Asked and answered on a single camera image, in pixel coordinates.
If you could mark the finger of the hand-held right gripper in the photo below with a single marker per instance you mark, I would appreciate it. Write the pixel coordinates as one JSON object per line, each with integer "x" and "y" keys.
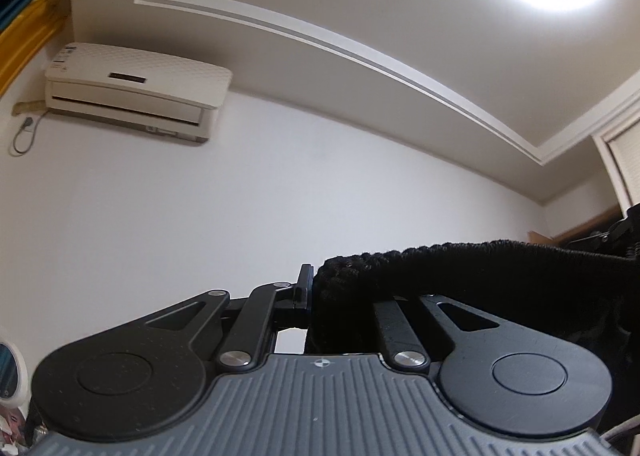
{"x": 627, "y": 226}

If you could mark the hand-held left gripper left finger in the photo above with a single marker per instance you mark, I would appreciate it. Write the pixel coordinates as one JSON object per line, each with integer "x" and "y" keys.
{"x": 260, "y": 316}

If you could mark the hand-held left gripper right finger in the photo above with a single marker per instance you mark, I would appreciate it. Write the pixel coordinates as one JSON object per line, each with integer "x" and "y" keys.
{"x": 400, "y": 331}

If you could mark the black pants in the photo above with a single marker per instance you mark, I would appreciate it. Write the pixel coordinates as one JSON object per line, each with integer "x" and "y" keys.
{"x": 500, "y": 271}

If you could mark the white wardrobe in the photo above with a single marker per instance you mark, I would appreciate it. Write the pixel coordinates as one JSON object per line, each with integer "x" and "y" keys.
{"x": 625, "y": 161}

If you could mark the round white-framed mirror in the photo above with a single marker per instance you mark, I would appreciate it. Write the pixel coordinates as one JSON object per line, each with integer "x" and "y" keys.
{"x": 7, "y": 371}

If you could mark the yellow curtain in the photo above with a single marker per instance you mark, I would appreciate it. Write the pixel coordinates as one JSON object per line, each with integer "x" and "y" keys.
{"x": 25, "y": 31}

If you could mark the white wall air conditioner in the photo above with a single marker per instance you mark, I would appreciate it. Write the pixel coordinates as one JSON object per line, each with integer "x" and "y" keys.
{"x": 135, "y": 86}

